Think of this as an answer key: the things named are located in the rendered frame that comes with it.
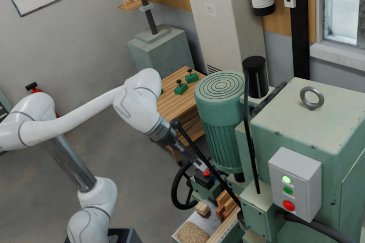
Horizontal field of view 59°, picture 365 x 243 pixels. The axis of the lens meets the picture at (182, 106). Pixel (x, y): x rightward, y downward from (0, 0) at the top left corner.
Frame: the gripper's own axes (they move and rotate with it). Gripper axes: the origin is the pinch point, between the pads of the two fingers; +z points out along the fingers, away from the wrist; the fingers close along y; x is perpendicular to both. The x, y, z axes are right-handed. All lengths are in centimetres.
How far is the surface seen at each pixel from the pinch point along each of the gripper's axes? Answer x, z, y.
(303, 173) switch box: 14, -14, 57
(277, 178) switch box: 10, -13, 51
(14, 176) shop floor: -136, -8, -241
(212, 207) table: -10.7, 21.4, -4.4
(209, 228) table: -16.8, 21.2, 2.9
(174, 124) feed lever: 4.7, -25.7, 15.3
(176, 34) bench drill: 82, 14, -216
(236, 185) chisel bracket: 2.8, 13.2, 8.9
